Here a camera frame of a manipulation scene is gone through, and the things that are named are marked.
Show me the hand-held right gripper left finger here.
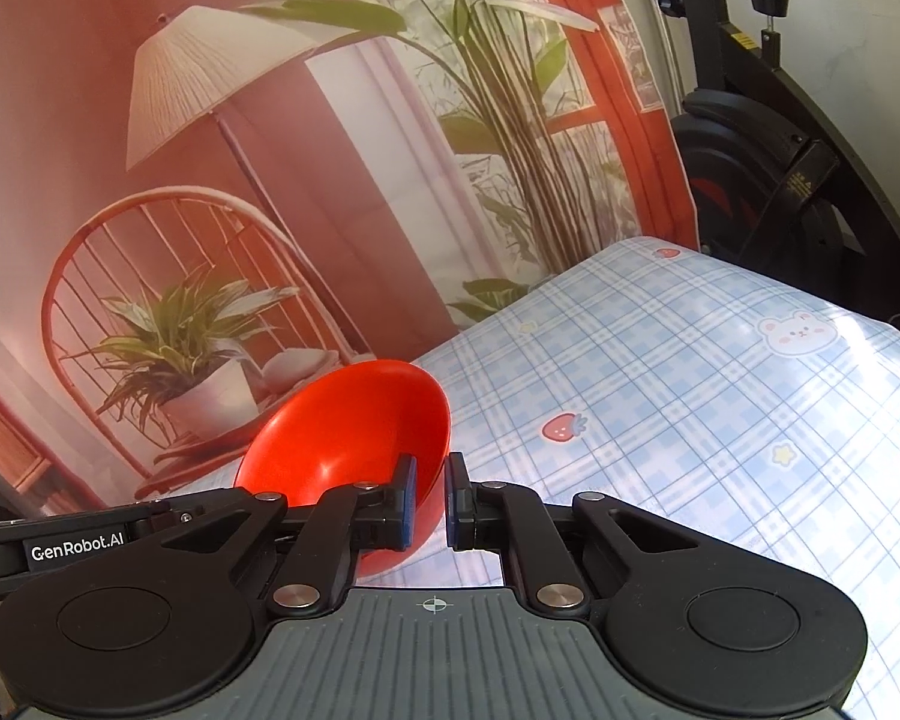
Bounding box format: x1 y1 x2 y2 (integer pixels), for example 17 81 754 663
157 454 419 616

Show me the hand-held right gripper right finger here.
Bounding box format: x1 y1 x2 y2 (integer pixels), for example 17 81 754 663
445 452 721 616

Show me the red plastic bowl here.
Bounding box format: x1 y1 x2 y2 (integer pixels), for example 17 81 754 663
234 358 452 577

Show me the blue plaid tablecloth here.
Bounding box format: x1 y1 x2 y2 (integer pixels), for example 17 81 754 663
217 236 900 720

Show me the printed room backdrop cloth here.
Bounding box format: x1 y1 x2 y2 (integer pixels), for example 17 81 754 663
0 0 700 512

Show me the black exercise bike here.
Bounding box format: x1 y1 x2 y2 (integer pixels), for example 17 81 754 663
656 0 900 352

